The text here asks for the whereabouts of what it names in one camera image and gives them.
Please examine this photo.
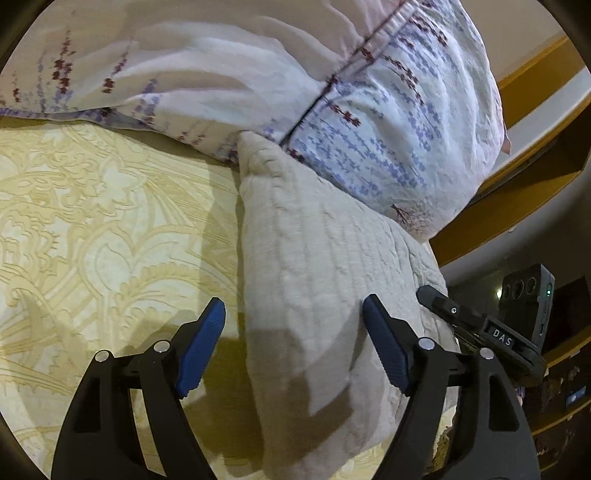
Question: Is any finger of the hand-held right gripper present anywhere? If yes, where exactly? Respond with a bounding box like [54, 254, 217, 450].
[417, 285, 486, 334]

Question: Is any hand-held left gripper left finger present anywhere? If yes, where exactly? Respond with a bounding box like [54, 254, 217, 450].
[51, 298, 227, 480]

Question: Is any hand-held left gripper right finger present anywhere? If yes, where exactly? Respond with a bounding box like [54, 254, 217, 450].
[362, 294, 541, 480]

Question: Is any cream cable-knit cushion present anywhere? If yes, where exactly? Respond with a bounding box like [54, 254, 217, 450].
[235, 130, 462, 480]

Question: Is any floral pink white pillow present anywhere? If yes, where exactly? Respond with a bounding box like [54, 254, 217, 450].
[0, 0, 513, 243]

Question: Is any yellow patterned bedspread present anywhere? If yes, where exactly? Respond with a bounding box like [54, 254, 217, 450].
[0, 115, 462, 480]

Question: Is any wooden headboard shelf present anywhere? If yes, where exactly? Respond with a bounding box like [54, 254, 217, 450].
[431, 152, 591, 269]

